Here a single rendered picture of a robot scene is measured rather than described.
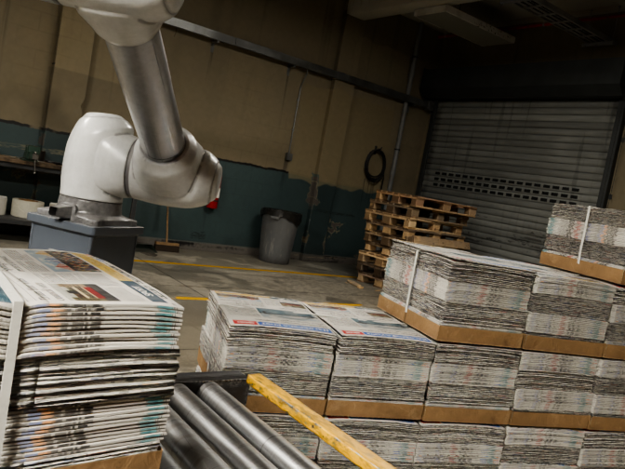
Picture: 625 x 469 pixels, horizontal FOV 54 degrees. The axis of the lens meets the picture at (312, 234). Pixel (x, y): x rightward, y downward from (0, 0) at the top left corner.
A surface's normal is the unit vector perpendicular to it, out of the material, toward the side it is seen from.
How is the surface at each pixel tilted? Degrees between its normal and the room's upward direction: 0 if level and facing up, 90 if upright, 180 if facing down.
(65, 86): 90
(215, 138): 90
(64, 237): 90
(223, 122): 90
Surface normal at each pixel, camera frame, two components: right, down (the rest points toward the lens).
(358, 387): 0.31, 0.13
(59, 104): 0.57, 0.17
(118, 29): -0.07, 0.93
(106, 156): 0.04, -0.02
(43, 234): -0.33, 0.02
